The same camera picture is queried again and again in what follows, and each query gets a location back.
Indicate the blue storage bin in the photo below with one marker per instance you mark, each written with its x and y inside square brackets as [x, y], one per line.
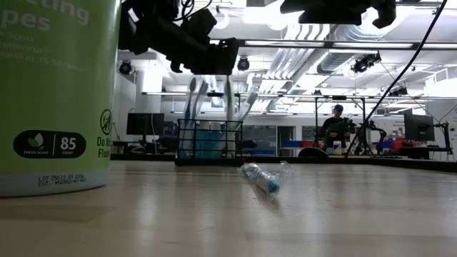
[291, 143]

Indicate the pale green cup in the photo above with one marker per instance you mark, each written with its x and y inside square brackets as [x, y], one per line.
[53, 89]

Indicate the black ceiling spotlight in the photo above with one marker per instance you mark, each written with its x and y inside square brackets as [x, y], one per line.
[125, 68]
[364, 63]
[243, 64]

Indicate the red storage bin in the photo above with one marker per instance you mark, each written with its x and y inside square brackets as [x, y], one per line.
[307, 143]

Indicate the black computer monitor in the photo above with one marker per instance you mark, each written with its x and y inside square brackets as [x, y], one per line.
[418, 126]
[144, 124]

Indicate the black overhead beam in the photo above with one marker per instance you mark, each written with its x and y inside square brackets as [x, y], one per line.
[328, 45]

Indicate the green toothbrush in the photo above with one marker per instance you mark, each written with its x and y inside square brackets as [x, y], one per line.
[250, 98]

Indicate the black background robot station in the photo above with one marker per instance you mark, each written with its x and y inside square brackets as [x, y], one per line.
[373, 137]

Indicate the white bottle yellow label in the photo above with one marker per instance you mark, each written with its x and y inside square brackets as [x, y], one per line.
[337, 148]

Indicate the person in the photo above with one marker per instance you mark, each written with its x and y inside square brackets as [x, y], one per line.
[333, 128]

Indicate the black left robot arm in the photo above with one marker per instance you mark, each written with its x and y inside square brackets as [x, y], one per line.
[143, 25]

